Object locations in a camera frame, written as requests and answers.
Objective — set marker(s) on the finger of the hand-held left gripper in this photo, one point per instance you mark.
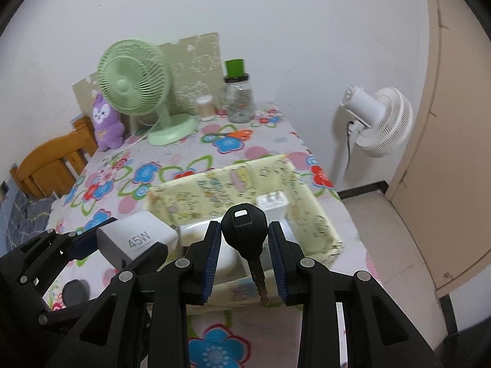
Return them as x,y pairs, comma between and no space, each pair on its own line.
84,243
23,333

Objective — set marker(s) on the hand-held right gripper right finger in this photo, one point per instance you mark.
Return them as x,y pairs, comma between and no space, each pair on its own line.
277,268

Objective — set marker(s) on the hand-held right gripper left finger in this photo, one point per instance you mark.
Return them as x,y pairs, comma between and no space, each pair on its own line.
211,268

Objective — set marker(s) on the white round toy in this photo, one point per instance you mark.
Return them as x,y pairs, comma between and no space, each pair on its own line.
230,260

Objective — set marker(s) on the large white power adapter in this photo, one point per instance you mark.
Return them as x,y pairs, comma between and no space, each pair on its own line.
130,237

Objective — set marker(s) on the black key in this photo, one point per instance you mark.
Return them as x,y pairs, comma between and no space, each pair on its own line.
243,234

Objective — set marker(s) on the small white wall charger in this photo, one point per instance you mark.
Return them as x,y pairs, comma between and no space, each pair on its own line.
274,207

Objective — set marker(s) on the yellow printed fabric storage box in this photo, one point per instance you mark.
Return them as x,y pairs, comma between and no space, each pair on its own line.
214,195

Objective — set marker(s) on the black round cap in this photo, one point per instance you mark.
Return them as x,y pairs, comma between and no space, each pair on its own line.
76,293

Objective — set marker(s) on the grey plaid bedding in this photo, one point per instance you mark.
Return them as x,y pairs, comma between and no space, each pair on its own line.
23,218

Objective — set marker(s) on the floral tablecloth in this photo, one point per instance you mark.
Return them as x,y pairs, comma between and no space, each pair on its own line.
115,184

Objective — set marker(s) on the wooden chair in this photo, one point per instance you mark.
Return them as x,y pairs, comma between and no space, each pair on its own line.
46,161

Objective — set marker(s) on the purple plush toy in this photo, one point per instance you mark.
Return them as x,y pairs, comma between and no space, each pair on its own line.
105,122

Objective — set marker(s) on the clear cotton swab container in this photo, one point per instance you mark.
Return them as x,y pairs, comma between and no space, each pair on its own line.
204,107

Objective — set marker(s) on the green desk fan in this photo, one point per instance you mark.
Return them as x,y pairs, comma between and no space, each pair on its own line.
126,80

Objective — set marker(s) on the glass jar with black lid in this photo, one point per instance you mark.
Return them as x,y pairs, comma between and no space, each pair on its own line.
239,99

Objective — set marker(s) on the white standing fan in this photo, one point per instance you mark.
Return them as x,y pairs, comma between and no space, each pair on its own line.
368,103

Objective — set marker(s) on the green plastic cup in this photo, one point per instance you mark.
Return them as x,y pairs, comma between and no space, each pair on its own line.
234,67

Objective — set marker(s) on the beige patterned board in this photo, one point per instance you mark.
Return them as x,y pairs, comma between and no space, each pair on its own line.
199,57

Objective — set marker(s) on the beige door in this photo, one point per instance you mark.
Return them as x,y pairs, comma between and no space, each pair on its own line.
452,142

